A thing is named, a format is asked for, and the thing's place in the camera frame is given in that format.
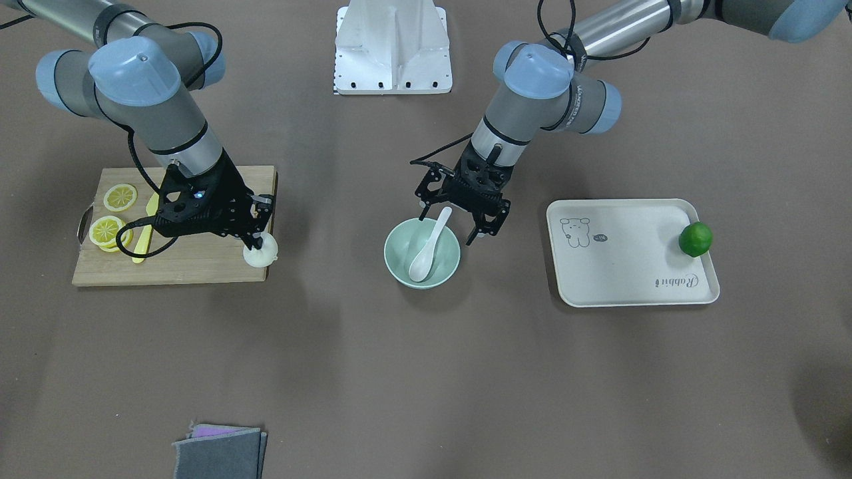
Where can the cream rabbit tray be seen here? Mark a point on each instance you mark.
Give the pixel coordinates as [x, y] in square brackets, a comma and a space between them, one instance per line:
[625, 252]

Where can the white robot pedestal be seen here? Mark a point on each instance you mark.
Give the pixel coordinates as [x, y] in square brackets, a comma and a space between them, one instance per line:
[392, 47]

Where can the wooden cutting board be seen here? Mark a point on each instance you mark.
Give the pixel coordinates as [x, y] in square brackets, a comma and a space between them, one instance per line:
[201, 259]

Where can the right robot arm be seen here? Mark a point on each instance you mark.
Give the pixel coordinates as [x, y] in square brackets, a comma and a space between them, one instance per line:
[140, 78]

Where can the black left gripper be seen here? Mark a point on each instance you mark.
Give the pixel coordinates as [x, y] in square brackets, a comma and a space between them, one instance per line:
[431, 187]

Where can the yellow plastic knife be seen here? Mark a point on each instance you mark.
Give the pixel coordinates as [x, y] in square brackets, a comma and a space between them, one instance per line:
[143, 243]

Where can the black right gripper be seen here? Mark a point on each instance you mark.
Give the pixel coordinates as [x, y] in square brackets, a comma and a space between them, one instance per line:
[231, 193]

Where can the lemon slice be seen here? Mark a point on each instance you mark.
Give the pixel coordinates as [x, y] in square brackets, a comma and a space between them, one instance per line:
[120, 197]
[103, 232]

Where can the green lime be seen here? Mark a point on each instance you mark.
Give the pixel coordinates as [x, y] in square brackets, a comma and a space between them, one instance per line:
[696, 239]

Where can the grey folded cloth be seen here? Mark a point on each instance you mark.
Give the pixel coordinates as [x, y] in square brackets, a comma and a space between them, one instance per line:
[221, 451]

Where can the white ceramic spoon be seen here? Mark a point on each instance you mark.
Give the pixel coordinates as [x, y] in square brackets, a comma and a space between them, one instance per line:
[424, 260]

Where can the white steamed bun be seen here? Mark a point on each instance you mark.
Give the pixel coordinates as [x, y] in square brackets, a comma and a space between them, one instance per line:
[263, 256]

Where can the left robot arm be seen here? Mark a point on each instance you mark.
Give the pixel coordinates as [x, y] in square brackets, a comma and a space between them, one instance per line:
[543, 88]

